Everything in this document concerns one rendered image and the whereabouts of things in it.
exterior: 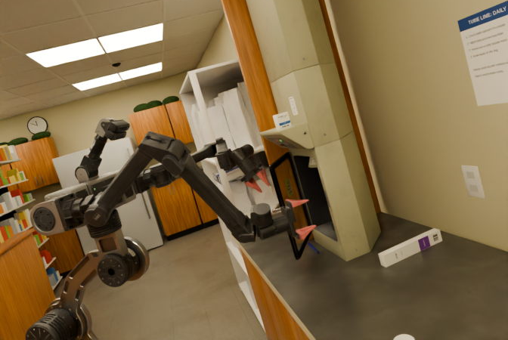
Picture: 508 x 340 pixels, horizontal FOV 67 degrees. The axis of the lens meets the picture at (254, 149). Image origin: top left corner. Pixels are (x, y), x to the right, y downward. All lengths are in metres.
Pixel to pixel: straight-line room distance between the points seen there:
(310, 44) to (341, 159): 0.46
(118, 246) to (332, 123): 1.02
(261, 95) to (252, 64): 0.15
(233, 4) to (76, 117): 5.45
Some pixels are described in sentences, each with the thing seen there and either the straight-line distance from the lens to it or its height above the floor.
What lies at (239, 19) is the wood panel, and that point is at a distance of 1.88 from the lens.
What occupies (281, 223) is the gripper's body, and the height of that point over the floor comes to 1.21.
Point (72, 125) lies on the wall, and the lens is 7.09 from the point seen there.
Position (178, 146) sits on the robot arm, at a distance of 1.22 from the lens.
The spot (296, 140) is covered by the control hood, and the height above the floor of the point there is 1.46.
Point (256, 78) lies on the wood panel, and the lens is 1.83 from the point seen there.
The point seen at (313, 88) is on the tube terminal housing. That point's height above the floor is 1.63.
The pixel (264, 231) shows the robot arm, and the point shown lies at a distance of 1.35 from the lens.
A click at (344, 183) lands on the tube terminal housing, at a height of 1.24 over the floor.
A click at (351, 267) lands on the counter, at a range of 1.57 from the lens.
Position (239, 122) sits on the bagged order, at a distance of 2.72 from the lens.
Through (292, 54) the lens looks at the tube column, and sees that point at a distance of 1.50.
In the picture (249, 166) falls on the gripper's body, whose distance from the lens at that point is 1.62.
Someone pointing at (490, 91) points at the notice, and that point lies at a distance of 1.38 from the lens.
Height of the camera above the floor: 1.60
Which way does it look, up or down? 5 degrees down
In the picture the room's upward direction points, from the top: 16 degrees counter-clockwise
